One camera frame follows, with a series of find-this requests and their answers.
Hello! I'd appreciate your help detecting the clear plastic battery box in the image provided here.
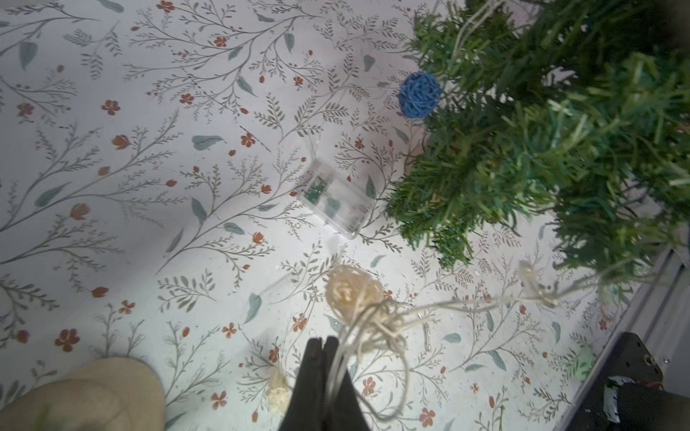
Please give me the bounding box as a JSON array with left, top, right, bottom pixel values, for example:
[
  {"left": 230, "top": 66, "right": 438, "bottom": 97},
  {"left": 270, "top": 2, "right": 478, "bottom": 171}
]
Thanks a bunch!
[{"left": 298, "top": 160, "right": 375, "bottom": 240}]

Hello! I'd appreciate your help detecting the green christmas tree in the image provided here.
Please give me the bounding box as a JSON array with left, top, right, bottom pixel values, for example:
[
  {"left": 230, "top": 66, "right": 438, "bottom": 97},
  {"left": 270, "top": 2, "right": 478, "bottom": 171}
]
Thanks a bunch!
[
  {"left": 386, "top": 1, "right": 689, "bottom": 286},
  {"left": 1, "top": 357, "right": 166, "bottom": 430}
]

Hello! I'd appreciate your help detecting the clear string light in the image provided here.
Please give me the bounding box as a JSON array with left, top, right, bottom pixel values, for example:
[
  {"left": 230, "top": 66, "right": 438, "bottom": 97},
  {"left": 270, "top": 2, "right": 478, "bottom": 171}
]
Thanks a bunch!
[{"left": 301, "top": 0, "right": 680, "bottom": 424}]

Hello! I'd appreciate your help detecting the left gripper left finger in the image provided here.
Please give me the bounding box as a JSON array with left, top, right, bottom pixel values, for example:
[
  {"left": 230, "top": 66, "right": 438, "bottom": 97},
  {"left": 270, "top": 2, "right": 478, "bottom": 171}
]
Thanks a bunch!
[{"left": 279, "top": 339, "right": 325, "bottom": 431}]

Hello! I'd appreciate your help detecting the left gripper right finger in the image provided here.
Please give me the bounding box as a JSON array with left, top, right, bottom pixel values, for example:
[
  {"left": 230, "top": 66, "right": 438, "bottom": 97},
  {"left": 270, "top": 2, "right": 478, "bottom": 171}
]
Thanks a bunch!
[{"left": 323, "top": 336, "right": 370, "bottom": 431}]

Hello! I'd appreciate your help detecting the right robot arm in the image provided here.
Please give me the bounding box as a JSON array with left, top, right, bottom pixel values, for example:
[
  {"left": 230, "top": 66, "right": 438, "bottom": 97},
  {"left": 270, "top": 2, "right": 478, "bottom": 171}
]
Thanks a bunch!
[{"left": 562, "top": 332, "right": 689, "bottom": 430}]

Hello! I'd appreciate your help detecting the blue rattan ball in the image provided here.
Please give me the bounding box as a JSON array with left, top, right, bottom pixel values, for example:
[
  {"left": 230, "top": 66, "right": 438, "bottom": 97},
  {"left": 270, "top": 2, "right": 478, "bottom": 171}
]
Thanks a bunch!
[{"left": 398, "top": 71, "right": 442, "bottom": 119}]

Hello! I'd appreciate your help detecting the beige rattan ball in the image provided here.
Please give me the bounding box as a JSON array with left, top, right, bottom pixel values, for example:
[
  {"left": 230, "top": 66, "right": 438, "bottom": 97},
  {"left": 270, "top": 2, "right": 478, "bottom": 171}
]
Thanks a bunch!
[
  {"left": 325, "top": 265, "right": 384, "bottom": 325},
  {"left": 266, "top": 368, "right": 292, "bottom": 415}
]

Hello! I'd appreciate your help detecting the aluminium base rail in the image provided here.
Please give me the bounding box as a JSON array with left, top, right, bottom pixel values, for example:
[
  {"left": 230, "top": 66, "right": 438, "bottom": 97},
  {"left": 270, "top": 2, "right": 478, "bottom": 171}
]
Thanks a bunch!
[{"left": 557, "top": 246, "right": 689, "bottom": 430}]

